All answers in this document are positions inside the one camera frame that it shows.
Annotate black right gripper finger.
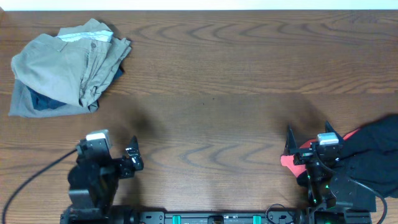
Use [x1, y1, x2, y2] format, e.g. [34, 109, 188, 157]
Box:
[325, 121, 344, 146]
[284, 125, 298, 156]

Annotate khaki green shorts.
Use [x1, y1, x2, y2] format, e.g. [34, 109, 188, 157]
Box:
[11, 19, 132, 108]

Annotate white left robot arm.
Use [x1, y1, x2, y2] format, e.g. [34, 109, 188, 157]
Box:
[60, 136, 144, 224]

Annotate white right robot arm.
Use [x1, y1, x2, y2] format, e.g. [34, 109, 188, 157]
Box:
[285, 122, 376, 224]

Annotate red garment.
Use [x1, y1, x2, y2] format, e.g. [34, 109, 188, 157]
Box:
[279, 128, 361, 179]

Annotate black garment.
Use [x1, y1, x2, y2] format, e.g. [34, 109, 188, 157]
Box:
[296, 114, 398, 200]

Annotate folded navy blue shorts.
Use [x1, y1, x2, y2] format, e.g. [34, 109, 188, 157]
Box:
[26, 66, 124, 111]

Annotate folded grey garment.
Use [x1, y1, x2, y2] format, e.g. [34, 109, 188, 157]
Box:
[9, 80, 99, 118]

